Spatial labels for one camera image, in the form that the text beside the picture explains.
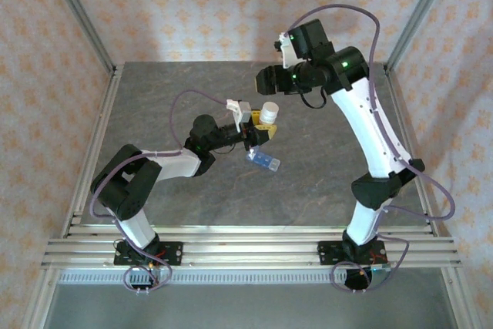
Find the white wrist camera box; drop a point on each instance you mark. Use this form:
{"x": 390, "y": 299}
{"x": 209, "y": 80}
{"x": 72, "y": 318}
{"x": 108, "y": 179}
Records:
{"x": 242, "y": 115}
{"x": 287, "y": 51}

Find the long aluminium mounting rail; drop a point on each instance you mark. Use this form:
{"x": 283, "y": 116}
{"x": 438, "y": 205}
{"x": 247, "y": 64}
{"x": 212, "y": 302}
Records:
{"x": 250, "y": 252}

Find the orange patterned white cloth backdrop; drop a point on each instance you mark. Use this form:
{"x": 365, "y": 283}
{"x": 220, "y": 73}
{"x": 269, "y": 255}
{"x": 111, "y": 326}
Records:
{"x": 246, "y": 5}

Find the blue pill organizer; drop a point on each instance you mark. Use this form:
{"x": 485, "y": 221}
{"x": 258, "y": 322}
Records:
{"x": 267, "y": 161}

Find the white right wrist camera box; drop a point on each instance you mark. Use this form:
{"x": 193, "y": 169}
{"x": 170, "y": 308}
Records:
{"x": 287, "y": 51}

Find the grey metal panel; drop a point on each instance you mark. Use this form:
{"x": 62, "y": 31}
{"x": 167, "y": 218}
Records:
{"x": 246, "y": 306}

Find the aluminium table side rail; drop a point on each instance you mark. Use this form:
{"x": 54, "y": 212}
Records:
{"x": 103, "y": 113}
{"x": 396, "y": 94}

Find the white orange pill bottle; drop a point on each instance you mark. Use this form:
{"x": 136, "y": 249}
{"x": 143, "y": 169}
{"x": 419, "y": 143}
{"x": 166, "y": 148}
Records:
{"x": 269, "y": 111}

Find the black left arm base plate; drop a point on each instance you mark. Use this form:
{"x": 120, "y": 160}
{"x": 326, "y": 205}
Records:
{"x": 173, "y": 254}

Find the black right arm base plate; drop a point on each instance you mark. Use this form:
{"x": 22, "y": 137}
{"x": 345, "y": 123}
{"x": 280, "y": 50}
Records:
{"x": 325, "y": 254}

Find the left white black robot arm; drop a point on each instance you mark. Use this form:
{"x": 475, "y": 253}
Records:
{"x": 127, "y": 186}

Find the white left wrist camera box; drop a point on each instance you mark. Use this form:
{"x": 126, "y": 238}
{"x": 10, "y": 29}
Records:
{"x": 242, "y": 115}

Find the small circuit board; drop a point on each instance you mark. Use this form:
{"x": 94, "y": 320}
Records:
{"x": 381, "y": 267}

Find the aluminium frame post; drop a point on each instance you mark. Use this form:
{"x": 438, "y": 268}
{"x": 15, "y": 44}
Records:
{"x": 81, "y": 17}
{"x": 418, "y": 17}

